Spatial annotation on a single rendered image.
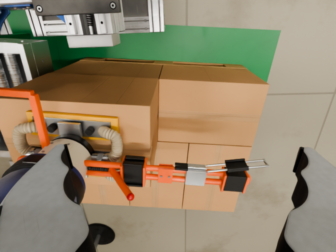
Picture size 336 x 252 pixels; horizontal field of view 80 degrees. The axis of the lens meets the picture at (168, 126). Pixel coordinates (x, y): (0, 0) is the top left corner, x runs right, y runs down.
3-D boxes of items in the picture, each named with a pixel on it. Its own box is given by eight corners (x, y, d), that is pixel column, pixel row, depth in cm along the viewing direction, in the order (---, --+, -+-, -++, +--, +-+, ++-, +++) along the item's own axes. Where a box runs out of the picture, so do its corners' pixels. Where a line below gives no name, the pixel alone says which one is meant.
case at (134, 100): (63, 136, 128) (19, 180, 93) (48, 72, 109) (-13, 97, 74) (157, 141, 127) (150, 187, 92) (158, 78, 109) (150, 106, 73)
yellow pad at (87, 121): (34, 132, 80) (26, 139, 76) (28, 109, 76) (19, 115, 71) (119, 139, 80) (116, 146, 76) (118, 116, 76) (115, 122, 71)
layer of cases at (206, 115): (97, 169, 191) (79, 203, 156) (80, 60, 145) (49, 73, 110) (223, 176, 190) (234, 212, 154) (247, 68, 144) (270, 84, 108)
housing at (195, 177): (183, 176, 75) (184, 185, 71) (185, 162, 72) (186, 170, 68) (202, 178, 75) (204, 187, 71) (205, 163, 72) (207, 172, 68)
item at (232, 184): (218, 181, 75) (220, 192, 71) (221, 166, 72) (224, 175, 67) (240, 183, 75) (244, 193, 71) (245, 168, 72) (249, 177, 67)
